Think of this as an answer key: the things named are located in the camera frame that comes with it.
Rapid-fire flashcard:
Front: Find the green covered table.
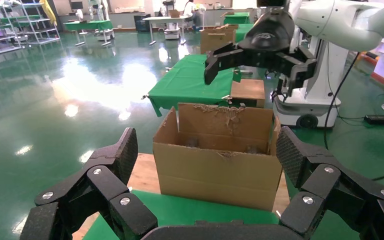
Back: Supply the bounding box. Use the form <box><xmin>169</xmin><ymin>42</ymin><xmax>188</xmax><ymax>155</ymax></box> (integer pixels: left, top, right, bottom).
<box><xmin>63</xmin><ymin>19</ymin><xmax>114</xmax><ymax>47</ymax></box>

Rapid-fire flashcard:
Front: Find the white metal shelf rack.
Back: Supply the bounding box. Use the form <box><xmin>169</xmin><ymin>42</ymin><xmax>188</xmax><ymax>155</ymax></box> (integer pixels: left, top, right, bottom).
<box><xmin>13</xmin><ymin>0</ymin><xmax>61</xmax><ymax>46</ymax></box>
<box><xmin>0</xmin><ymin>3</ymin><xmax>23</xmax><ymax>57</ymax></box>

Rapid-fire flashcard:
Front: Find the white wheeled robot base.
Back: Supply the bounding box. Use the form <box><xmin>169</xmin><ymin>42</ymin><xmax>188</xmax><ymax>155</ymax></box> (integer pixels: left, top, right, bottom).
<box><xmin>273</xmin><ymin>28</ymin><xmax>349</xmax><ymax>129</ymax></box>

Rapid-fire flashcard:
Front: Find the small white mobile robot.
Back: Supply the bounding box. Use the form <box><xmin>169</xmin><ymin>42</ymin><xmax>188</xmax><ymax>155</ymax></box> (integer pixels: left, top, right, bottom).
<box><xmin>163</xmin><ymin>27</ymin><xmax>182</xmax><ymax>41</ymax></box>
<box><xmin>94</xmin><ymin>28</ymin><xmax>115</xmax><ymax>43</ymax></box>

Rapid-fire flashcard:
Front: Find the yellow hanging garment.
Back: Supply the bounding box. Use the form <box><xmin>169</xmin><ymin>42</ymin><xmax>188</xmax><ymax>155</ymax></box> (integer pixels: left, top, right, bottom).
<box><xmin>39</xmin><ymin>0</ymin><xmax>58</xmax><ymax>27</ymax></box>

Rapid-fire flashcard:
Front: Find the green tablecloth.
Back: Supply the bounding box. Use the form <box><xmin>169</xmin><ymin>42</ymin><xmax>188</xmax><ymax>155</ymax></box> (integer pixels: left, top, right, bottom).
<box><xmin>234</xmin><ymin>23</ymin><xmax>256</xmax><ymax>44</ymax></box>
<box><xmin>223</xmin><ymin>12</ymin><xmax>251</xmax><ymax>26</ymax></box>
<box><xmin>147</xmin><ymin>53</ymin><xmax>243</xmax><ymax>117</ymax></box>
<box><xmin>82</xmin><ymin>189</ymin><xmax>281</xmax><ymax>240</ymax></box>

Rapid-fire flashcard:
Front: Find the black power brick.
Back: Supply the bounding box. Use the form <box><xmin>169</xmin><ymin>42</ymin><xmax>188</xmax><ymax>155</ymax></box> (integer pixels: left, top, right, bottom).
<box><xmin>364</xmin><ymin>114</ymin><xmax>384</xmax><ymax>126</ymax></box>

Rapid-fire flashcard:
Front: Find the large torn cardboard carton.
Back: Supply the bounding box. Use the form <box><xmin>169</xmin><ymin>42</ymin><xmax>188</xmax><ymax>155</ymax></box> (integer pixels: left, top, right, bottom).
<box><xmin>152</xmin><ymin>102</ymin><xmax>283</xmax><ymax>212</ymax></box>

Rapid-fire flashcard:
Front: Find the white office table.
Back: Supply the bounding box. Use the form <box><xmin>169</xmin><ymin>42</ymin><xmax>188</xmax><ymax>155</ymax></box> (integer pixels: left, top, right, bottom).
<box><xmin>142</xmin><ymin>15</ymin><xmax>194</xmax><ymax>46</ymax></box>

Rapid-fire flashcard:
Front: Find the black hanging cable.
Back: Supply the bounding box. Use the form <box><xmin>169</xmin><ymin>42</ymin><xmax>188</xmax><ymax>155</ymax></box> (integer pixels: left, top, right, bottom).
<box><xmin>322</xmin><ymin>49</ymin><xmax>384</xmax><ymax>182</ymax></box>

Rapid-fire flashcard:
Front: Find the black cabinet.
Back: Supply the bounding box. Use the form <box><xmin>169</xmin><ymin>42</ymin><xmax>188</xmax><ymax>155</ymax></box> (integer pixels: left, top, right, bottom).
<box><xmin>133</xmin><ymin>14</ymin><xmax>152</xmax><ymax>33</ymax></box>

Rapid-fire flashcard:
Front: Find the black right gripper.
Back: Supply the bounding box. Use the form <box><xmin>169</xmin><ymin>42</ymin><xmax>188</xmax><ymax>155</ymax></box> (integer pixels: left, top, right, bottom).
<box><xmin>203</xmin><ymin>9</ymin><xmax>318</xmax><ymax>99</ymax></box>

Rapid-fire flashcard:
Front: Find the plain brown cardboard carton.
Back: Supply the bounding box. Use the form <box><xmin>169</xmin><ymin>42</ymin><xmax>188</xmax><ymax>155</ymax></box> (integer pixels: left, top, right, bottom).
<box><xmin>200</xmin><ymin>24</ymin><xmax>239</xmax><ymax>55</ymax></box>

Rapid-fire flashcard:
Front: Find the seated person white shirt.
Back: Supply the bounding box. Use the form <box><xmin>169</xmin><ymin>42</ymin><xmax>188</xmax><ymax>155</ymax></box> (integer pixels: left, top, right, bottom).
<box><xmin>182</xmin><ymin>0</ymin><xmax>197</xmax><ymax>18</ymax></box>

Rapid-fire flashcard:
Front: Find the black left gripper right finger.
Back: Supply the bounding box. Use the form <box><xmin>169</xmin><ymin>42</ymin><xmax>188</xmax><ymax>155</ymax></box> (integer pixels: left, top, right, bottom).
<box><xmin>275</xmin><ymin>125</ymin><xmax>384</xmax><ymax>240</ymax></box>

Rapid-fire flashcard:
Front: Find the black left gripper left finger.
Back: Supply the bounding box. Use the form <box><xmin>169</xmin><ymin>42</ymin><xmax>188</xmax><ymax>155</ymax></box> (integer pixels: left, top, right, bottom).
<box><xmin>19</xmin><ymin>127</ymin><xmax>158</xmax><ymax>240</ymax></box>

